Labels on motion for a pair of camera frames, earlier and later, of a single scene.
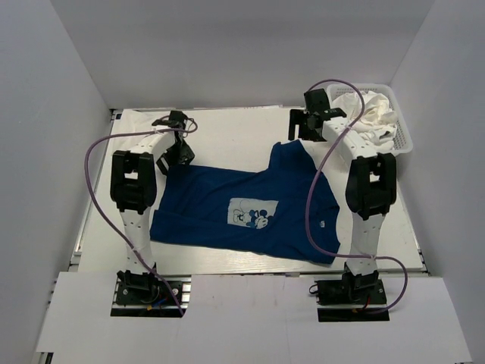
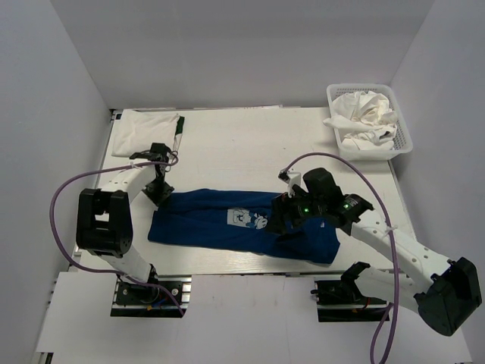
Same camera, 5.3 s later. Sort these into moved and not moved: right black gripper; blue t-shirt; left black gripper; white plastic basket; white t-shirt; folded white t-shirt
Moved: left black gripper; right black gripper; blue t-shirt
Not moved: folded white t-shirt; white t-shirt; white plastic basket
